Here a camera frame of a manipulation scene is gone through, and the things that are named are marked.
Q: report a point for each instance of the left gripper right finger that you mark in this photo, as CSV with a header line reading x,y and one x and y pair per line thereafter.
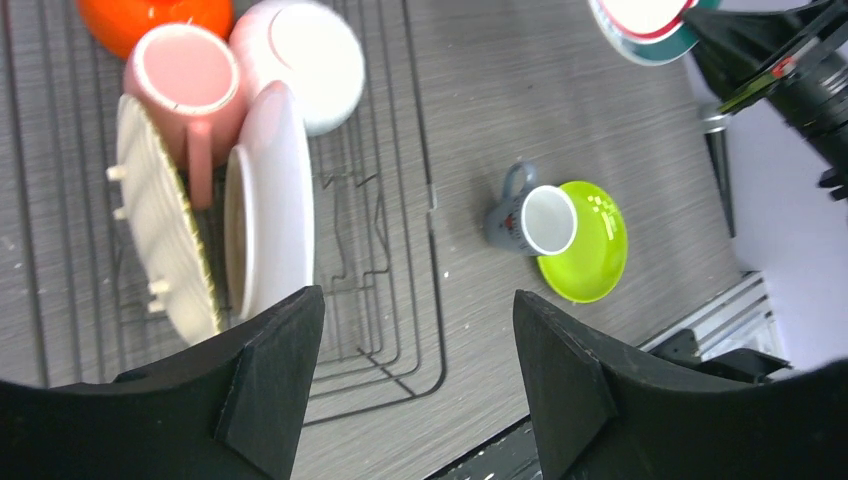
x,y
602,409

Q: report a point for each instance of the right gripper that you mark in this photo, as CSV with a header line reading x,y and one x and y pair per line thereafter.
x,y
790,59

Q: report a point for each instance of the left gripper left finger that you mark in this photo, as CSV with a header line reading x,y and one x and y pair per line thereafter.
x,y
230,407

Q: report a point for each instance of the green rimmed white plate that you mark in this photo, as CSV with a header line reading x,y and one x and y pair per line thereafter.
x,y
647,32

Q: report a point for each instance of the woven bamboo plate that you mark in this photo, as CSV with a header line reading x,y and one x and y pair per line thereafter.
x,y
163,227

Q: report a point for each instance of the black wire dish rack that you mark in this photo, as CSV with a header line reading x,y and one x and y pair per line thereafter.
x,y
74,298

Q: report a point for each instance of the white printed round plate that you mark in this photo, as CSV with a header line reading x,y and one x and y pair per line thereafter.
x,y
269,219

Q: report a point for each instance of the pink mug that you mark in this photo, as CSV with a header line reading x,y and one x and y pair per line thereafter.
x,y
189,82

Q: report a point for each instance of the white bowl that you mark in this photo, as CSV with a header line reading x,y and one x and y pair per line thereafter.
x,y
308,47

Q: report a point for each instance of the orange bowl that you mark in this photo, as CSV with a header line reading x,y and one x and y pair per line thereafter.
x,y
118,25

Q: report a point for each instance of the black handheld microphone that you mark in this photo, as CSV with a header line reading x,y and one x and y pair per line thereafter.
x,y
714,125

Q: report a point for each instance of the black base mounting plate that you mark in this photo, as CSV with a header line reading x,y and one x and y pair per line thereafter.
x,y
510,454

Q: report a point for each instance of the lime green plate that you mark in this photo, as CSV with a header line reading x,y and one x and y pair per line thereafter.
x,y
594,263

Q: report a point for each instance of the small grey patterned mug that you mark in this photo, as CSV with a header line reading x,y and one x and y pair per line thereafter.
x,y
531,219

